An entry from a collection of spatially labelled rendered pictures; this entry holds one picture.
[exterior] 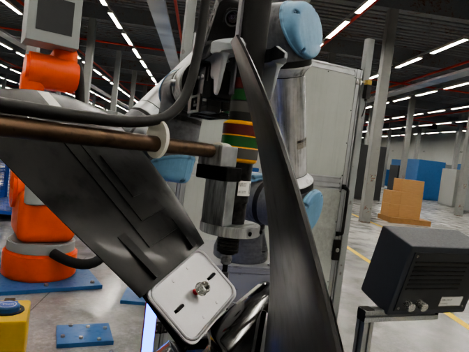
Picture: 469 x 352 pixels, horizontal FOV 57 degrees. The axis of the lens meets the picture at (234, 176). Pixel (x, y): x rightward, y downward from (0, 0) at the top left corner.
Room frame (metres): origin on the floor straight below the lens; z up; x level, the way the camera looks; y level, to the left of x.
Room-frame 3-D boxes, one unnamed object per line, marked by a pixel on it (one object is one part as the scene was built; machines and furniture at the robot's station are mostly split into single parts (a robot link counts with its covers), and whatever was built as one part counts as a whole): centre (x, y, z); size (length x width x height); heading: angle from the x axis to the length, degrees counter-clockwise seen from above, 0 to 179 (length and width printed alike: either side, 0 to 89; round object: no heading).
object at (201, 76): (0.59, 0.04, 1.48); 0.12 x 0.08 x 0.09; 22
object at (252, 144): (0.49, 0.00, 1.40); 0.04 x 0.04 x 0.01
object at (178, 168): (0.75, 0.12, 1.38); 0.11 x 0.08 x 0.11; 53
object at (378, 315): (1.06, -0.45, 1.04); 0.24 x 0.03 x 0.03; 112
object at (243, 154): (0.49, 0.00, 1.39); 0.04 x 0.04 x 0.01
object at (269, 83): (0.51, -0.02, 1.48); 0.09 x 0.03 x 0.06; 32
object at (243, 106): (0.49, 0.00, 1.44); 0.03 x 0.03 x 0.01
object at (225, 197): (0.48, 0.00, 1.35); 0.09 x 0.07 x 0.10; 147
